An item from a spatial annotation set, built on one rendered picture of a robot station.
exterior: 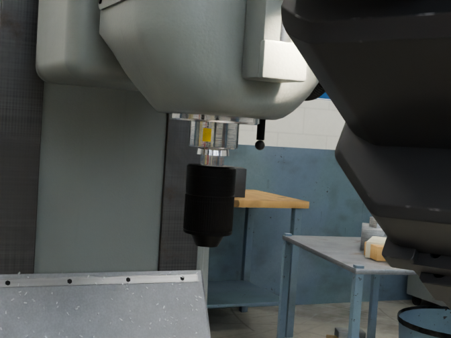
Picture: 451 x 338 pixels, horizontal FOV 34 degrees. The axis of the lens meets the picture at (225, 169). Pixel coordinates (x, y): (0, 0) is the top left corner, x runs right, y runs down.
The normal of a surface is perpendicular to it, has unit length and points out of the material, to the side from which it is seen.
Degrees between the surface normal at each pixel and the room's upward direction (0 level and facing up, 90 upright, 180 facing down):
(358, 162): 58
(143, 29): 108
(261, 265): 90
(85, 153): 90
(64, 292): 63
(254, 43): 90
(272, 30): 90
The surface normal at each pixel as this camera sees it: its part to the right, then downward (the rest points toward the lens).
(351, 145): -0.49, -0.53
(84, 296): 0.40, -0.38
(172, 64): -0.43, 0.39
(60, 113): 0.42, 0.07
